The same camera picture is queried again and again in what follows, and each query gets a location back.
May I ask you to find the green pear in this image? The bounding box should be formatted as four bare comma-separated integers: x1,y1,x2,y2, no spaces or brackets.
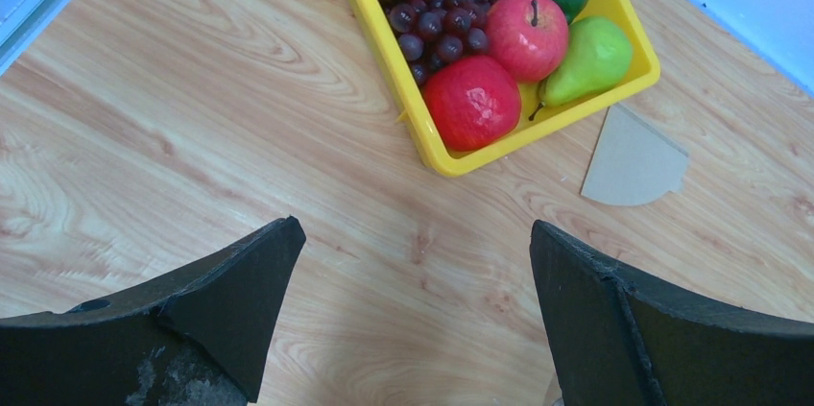
528,15,633,121

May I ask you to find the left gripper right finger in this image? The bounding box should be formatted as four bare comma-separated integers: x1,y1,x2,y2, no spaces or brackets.
530,221,813,405

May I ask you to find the yellow plastic fruit tray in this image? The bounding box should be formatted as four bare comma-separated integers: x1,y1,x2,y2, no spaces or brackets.
325,0,662,179

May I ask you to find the red apple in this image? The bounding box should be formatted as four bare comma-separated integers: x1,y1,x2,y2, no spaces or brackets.
486,0,569,84
422,55,522,152

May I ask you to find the far brown paper filter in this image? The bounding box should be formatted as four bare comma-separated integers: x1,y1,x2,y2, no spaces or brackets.
581,105,689,207

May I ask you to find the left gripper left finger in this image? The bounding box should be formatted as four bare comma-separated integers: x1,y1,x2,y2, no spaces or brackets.
1,217,306,405

